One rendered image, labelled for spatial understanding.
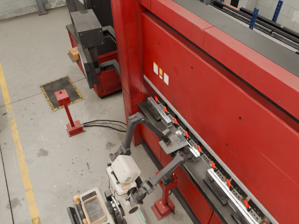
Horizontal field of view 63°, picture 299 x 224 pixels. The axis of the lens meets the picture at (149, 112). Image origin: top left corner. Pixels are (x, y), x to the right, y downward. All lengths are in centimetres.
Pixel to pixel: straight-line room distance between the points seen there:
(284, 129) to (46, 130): 368
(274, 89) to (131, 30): 162
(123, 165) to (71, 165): 190
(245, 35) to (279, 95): 50
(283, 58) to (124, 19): 152
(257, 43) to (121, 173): 135
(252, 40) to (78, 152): 302
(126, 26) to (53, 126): 247
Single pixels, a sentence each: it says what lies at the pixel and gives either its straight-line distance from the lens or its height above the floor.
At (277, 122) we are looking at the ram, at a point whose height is 204.
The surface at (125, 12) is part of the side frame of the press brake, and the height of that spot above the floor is 210.
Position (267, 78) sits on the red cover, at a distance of 145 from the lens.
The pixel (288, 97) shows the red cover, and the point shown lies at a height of 224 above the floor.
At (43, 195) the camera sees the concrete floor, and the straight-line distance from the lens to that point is 371.
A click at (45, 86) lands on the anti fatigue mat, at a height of 1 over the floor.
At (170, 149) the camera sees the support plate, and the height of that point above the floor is 100.
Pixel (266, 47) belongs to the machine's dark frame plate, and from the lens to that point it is 164.
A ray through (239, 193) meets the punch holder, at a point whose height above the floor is 118.
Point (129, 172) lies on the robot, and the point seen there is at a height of 138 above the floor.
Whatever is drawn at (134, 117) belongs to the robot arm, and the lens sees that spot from 203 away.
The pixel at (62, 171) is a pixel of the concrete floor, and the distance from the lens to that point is 381.
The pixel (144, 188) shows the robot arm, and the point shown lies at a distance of 204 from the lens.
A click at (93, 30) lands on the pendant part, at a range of 261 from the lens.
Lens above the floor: 307
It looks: 45 degrees down
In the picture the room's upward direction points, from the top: 2 degrees counter-clockwise
